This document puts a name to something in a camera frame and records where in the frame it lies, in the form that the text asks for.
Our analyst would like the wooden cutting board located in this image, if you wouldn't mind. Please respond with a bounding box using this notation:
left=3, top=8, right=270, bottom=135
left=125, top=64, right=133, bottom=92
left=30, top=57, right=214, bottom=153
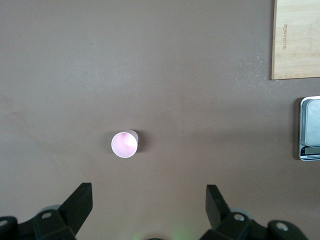
left=271, top=0, right=320, bottom=81

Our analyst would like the pink plastic cup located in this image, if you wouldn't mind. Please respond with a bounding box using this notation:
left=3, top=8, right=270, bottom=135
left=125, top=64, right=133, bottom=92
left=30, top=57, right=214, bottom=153
left=111, top=129, right=140, bottom=159

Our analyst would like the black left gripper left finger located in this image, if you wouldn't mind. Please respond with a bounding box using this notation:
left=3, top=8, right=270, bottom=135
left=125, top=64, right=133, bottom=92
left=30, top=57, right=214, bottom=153
left=32, top=182, right=93, bottom=240

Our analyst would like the silver digital kitchen scale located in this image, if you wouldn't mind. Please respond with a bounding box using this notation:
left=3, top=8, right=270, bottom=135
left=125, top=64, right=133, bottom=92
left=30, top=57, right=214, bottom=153
left=298, top=95, right=320, bottom=162

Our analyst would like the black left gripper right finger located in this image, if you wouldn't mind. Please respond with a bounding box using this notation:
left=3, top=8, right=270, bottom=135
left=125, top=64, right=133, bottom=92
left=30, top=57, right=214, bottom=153
left=199, top=184, right=253, bottom=240

